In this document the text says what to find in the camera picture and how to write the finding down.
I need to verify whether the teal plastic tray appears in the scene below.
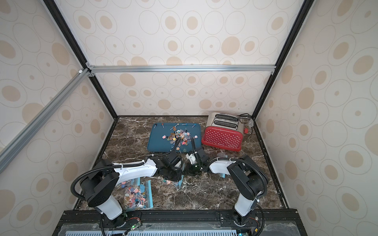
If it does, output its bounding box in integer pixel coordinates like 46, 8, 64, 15
147, 123, 201, 153

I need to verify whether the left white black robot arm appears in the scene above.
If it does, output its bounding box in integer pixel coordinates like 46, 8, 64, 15
70, 151, 184, 220

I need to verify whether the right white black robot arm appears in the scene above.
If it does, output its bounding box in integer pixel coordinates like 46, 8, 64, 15
186, 148, 269, 218

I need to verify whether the candy ziploc bag front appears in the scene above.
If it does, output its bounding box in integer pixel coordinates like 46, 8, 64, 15
124, 180, 154, 211

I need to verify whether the poured candy pile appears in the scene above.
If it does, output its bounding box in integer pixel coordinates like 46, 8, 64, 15
150, 123, 201, 146

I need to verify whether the red silver toaster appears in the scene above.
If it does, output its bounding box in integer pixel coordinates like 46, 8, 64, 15
202, 113, 244, 151

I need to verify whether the toaster black power cable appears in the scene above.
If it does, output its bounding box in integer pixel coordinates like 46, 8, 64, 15
238, 113, 255, 137

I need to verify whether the horizontal aluminium frame bar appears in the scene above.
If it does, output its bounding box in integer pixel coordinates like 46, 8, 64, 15
89, 65, 276, 73

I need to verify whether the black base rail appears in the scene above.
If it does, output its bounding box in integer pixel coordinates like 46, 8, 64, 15
53, 207, 307, 236

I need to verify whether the left slanted aluminium frame bar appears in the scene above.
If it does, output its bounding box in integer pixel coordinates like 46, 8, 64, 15
1, 68, 89, 172

